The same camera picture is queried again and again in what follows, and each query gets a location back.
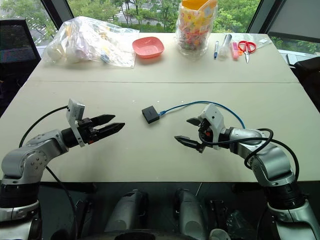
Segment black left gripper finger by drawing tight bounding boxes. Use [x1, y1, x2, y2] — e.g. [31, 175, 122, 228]
[90, 113, 117, 126]
[96, 122, 126, 140]

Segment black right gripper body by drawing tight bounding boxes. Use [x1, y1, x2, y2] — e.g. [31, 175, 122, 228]
[197, 118, 214, 154]

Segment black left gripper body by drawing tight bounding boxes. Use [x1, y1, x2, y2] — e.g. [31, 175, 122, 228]
[76, 116, 100, 146]

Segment small black box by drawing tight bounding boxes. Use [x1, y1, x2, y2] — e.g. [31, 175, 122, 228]
[141, 105, 161, 125]

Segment grey rounded shape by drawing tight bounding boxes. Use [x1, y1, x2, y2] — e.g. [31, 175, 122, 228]
[174, 187, 208, 240]
[104, 189, 149, 234]

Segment blue pen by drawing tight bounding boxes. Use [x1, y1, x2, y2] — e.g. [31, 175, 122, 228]
[213, 40, 221, 60]

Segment clear plastic bag with items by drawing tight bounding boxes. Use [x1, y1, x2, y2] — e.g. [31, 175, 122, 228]
[40, 15, 141, 69]

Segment clear plastic tube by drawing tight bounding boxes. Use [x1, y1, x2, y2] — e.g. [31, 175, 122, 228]
[218, 33, 234, 60]

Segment pink highlighter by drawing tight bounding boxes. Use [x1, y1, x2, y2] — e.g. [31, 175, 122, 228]
[232, 41, 240, 61]

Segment pink plastic bowl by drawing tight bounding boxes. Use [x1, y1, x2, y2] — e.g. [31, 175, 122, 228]
[131, 36, 165, 60]

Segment clear bag of colourful candy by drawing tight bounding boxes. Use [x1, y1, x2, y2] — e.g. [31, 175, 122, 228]
[174, 0, 219, 60]

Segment white cup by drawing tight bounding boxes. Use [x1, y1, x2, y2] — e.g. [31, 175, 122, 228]
[208, 227, 231, 240]

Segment clear flat plastic sleeve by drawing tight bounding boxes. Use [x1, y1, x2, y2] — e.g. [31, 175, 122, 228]
[246, 33, 275, 50]

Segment black mesh office chair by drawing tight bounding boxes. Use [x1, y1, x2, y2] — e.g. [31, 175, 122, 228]
[0, 19, 42, 118]

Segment dark chair back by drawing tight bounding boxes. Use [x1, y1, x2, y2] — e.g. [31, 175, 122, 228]
[293, 56, 320, 112]

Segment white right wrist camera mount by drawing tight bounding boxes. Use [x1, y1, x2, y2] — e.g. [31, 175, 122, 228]
[197, 102, 226, 151]

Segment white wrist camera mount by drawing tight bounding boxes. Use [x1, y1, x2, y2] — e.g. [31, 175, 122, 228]
[65, 98, 86, 148]
[197, 102, 226, 151]

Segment blue cable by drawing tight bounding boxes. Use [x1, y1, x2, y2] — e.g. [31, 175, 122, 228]
[158, 100, 247, 130]

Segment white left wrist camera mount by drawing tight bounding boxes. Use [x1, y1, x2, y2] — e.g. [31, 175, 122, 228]
[65, 98, 86, 148]

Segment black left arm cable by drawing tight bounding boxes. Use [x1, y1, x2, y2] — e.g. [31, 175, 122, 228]
[18, 105, 79, 240]

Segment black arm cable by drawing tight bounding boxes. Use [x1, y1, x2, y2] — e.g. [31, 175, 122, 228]
[18, 105, 79, 240]
[199, 128, 300, 181]

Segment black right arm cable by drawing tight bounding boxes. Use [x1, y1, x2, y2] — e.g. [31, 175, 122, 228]
[199, 128, 300, 181]

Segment red-handled scissors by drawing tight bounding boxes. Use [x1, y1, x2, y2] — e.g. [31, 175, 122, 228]
[237, 39, 258, 64]

